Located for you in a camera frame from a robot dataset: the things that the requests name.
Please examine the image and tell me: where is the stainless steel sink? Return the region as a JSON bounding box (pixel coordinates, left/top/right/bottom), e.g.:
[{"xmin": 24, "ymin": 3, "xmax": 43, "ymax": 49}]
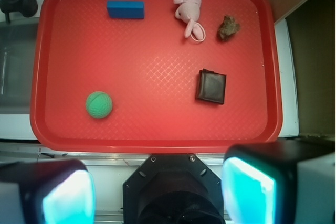
[{"xmin": 1, "ymin": 18, "xmax": 39, "ymax": 114}]

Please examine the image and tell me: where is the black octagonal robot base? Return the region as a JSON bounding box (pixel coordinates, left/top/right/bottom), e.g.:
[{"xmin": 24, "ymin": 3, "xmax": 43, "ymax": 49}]
[{"xmin": 122, "ymin": 154, "xmax": 225, "ymax": 223}]

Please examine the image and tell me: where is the pink plush mouse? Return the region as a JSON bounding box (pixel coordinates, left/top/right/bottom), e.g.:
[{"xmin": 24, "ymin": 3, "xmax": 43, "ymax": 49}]
[{"xmin": 173, "ymin": 0, "xmax": 206, "ymax": 42}]

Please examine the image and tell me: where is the green textured ball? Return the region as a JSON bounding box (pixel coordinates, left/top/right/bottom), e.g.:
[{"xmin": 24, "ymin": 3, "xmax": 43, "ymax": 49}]
[{"xmin": 85, "ymin": 91, "xmax": 113, "ymax": 119}]

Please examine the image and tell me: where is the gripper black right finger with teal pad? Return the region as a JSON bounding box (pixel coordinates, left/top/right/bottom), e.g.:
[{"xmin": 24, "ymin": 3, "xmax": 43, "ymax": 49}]
[{"xmin": 221, "ymin": 140, "xmax": 335, "ymax": 223}]

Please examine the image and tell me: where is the blue rectangular block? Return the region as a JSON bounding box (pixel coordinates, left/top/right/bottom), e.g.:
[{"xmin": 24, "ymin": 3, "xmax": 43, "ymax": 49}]
[{"xmin": 107, "ymin": 0, "xmax": 144, "ymax": 19}]

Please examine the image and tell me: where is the dark brown leather wallet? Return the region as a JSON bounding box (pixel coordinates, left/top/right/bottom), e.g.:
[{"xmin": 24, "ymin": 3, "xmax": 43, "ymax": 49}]
[{"xmin": 196, "ymin": 69, "xmax": 227, "ymax": 104}]

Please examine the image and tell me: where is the black faucet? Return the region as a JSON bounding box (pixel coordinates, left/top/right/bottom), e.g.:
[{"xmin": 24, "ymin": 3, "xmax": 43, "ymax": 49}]
[{"xmin": 1, "ymin": 0, "xmax": 38, "ymax": 24}]

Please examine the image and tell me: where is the red plastic tray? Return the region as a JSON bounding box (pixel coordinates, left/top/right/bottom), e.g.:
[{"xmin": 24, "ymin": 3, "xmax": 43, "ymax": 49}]
[{"xmin": 30, "ymin": 0, "xmax": 282, "ymax": 153}]

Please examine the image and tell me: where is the brown-green rock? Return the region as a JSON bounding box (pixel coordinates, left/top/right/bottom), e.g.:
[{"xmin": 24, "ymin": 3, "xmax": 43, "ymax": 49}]
[{"xmin": 217, "ymin": 15, "xmax": 241, "ymax": 42}]

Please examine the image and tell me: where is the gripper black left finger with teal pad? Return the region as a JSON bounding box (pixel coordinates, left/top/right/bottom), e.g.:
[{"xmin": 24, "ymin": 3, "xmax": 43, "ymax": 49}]
[{"xmin": 1, "ymin": 159, "xmax": 96, "ymax": 223}]

